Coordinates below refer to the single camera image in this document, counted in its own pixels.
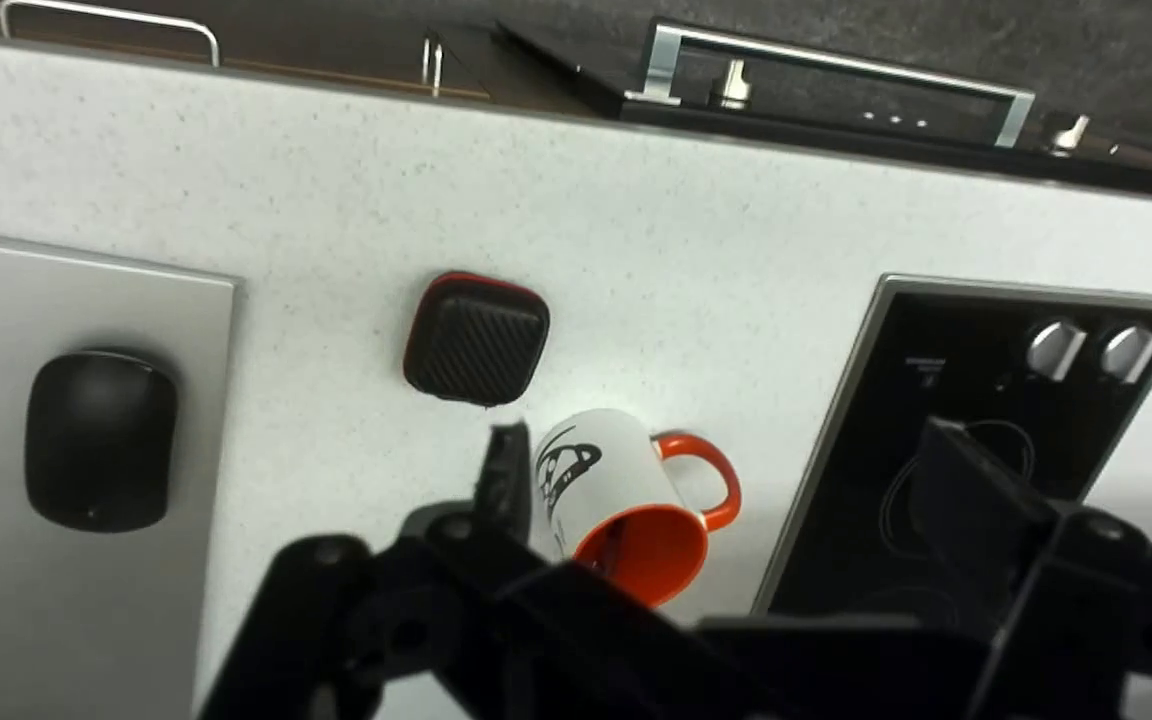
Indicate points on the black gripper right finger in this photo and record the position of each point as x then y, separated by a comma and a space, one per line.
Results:
977, 494

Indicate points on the silver cooktop knob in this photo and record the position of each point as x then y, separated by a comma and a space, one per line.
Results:
1131, 352
1059, 351

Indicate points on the white mug orange inside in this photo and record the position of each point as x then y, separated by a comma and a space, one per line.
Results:
617, 466

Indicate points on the grey closed laptop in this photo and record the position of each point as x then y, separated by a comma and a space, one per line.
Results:
923, 344

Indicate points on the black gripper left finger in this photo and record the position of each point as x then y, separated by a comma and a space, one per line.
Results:
506, 466

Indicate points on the silver closed laptop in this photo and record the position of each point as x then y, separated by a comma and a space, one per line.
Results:
70, 625

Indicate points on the silver oven knob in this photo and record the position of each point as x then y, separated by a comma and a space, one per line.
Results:
736, 85
1068, 133

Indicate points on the black red earbud case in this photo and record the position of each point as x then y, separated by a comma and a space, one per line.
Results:
477, 340

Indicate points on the black computer mouse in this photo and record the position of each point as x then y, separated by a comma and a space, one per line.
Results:
101, 442

